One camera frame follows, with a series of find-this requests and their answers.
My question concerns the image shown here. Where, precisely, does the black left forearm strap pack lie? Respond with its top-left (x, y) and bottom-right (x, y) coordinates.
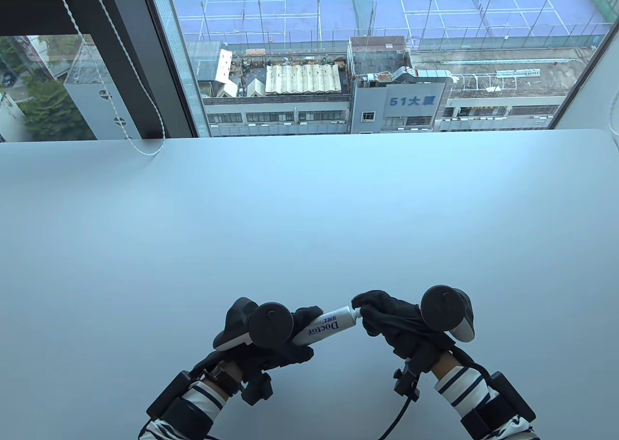
top-left (146, 370), bottom-right (195, 422)

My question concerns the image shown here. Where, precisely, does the dark window frame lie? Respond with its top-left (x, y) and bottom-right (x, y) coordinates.
top-left (0, 0), bottom-right (200, 139)

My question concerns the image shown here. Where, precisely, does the person's right forearm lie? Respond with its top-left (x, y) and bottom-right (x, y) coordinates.
top-left (432, 351), bottom-right (541, 440)

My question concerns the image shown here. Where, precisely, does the person's left hand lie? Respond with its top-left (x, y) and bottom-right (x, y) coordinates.
top-left (192, 306), bottom-right (325, 385)

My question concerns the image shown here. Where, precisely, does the black white hand controller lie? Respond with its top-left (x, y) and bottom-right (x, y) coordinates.
top-left (419, 285), bottom-right (476, 342)
top-left (214, 296), bottom-right (295, 352)

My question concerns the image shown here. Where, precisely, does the black camera cable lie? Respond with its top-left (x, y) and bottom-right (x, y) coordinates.
top-left (373, 396), bottom-right (413, 440)

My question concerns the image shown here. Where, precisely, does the black white right hand controller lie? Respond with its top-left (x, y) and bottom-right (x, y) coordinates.
top-left (419, 285), bottom-right (476, 342)

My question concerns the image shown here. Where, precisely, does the black right forearm strap pack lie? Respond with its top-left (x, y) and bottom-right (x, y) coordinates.
top-left (487, 371), bottom-right (537, 427)

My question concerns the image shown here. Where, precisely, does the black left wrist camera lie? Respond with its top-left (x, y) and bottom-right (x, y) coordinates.
top-left (240, 371), bottom-right (274, 406)

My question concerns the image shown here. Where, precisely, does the white toothpaste tube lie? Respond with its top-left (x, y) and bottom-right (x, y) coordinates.
top-left (292, 305), bottom-right (363, 347)

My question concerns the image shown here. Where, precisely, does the person's left forearm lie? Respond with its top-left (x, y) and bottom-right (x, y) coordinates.
top-left (139, 378), bottom-right (229, 440)

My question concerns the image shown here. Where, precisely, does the person's right hand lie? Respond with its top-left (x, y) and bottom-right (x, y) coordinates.
top-left (351, 290), bottom-right (456, 376)

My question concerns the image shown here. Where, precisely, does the white blind cord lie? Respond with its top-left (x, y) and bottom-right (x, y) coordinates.
top-left (607, 88), bottom-right (619, 137)
top-left (50, 0), bottom-right (168, 157)

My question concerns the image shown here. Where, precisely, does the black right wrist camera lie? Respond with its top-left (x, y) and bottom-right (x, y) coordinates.
top-left (393, 359), bottom-right (422, 402)

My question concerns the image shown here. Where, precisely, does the black white left hand controller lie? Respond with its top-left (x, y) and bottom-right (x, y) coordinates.
top-left (214, 296), bottom-right (295, 352)

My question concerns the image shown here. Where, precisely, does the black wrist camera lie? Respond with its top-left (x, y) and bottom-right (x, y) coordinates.
top-left (393, 359), bottom-right (422, 402)
top-left (240, 371), bottom-right (274, 406)

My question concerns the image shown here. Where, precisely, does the black wristwatch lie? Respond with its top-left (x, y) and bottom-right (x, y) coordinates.
top-left (202, 362), bottom-right (243, 396)

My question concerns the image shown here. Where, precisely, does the black forearm strap pack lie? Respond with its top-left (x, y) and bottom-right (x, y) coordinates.
top-left (487, 371), bottom-right (537, 427)
top-left (146, 370), bottom-right (195, 422)

